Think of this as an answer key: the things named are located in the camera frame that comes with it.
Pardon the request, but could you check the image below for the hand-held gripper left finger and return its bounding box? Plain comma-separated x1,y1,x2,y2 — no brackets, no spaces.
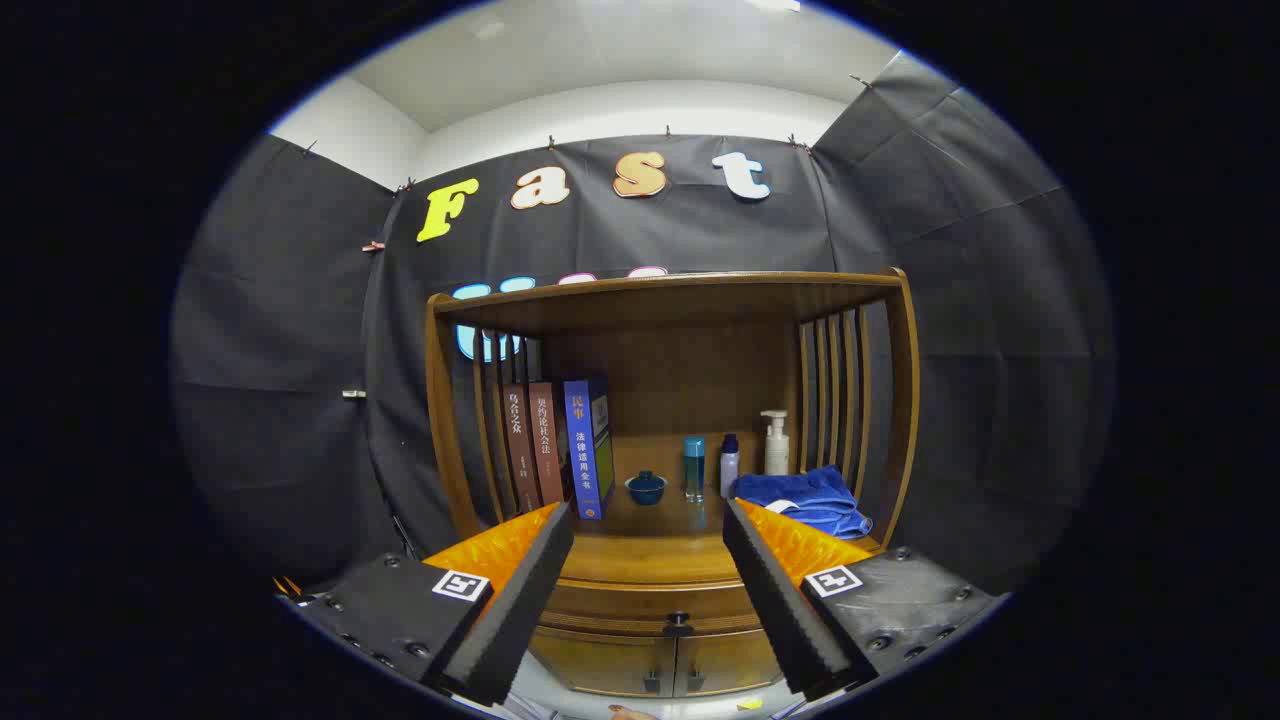
290,502,576,708

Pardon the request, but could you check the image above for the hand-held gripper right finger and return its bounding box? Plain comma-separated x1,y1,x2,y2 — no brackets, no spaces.
722,498,1006,703

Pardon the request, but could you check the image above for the wooden drawer with black knob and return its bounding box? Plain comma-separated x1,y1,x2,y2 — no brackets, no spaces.
545,580,766,638

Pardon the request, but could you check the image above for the wooden cabinet door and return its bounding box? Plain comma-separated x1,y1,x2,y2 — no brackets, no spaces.
675,630,783,696
530,630,679,698

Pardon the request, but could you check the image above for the wooden countertop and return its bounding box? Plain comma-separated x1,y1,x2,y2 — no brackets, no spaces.
478,432,886,586

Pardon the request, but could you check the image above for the wooden cabinet with slatted hutch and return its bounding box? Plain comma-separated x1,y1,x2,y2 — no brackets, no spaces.
425,267,921,699

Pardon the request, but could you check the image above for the blue folded towel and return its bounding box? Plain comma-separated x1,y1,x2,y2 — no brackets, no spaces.
733,465,874,541

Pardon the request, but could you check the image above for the white pump bottle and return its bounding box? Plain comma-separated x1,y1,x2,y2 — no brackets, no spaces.
760,409,791,477

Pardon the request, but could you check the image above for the blue book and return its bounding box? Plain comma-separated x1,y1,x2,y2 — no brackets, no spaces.
563,377,616,521

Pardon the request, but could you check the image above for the black backdrop cloth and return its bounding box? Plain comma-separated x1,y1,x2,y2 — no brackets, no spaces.
170,50,1116,601

